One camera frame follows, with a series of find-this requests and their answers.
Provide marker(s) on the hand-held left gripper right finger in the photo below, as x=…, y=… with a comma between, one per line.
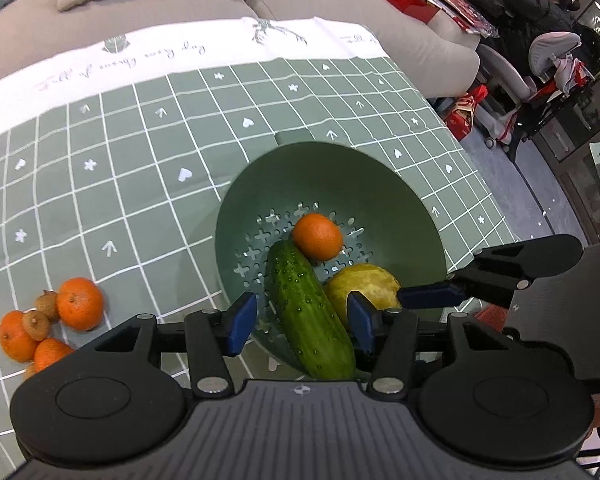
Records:
x=360, y=322

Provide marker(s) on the brown kiwi upper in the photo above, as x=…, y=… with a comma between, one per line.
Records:
x=47, y=305

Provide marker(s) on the grey sofa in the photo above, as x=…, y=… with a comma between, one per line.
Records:
x=420, y=55

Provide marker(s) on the yellow round fruit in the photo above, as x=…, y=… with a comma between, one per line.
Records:
x=365, y=282

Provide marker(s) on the green colander bowl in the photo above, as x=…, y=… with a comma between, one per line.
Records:
x=340, y=185

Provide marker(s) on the red flat packet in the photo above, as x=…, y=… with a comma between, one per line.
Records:
x=455, y=7

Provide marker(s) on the red bag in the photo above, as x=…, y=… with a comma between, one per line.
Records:
x=464, y=112

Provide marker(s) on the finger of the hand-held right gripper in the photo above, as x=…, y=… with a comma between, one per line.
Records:
x=430, y=295

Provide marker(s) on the red cloth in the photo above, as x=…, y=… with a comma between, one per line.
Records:
x=492, y=317

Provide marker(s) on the green cucumber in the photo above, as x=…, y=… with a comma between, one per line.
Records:
x=305, y=305

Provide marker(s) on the grey office chair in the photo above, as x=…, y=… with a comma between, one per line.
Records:
x=502, y=82
x=552, y=52

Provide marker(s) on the orange tangerine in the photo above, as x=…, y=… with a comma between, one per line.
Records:
x=51, y=354
x=14, y=340
x=80, y=304
x=317, y=237

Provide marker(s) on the brown kiwi lower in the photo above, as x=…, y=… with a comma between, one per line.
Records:
x=35, y=325

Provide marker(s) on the green checked tablecloth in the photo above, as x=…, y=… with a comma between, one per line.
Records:
x=130, y=185

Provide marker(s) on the brown kiwi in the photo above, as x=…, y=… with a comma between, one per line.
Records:
x=35, y=325
x=47, y=305

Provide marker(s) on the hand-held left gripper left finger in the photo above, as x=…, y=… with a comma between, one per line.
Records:
x=242, y=322

